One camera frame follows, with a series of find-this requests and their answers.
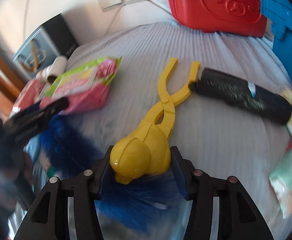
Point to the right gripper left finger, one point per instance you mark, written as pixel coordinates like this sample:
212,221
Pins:
47,217

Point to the pink green wipes pack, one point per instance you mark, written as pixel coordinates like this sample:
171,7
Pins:
85,87

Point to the white paper roll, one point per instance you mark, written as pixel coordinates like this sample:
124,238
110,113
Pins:
56,69

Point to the person's left hand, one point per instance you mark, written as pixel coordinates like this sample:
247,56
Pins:
8,176

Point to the black gift box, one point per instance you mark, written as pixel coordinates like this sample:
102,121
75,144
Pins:
50,40

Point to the red white tissue pack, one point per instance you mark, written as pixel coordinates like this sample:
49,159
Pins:
31,94

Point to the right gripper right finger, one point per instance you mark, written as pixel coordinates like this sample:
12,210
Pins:
239,216

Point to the red toy suitcase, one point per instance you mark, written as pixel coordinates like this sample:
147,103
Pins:
241,17

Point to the yellow duck snowball clamp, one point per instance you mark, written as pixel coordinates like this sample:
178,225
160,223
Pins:
146,150

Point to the blue feather duster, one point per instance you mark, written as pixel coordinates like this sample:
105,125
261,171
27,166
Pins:
140,205

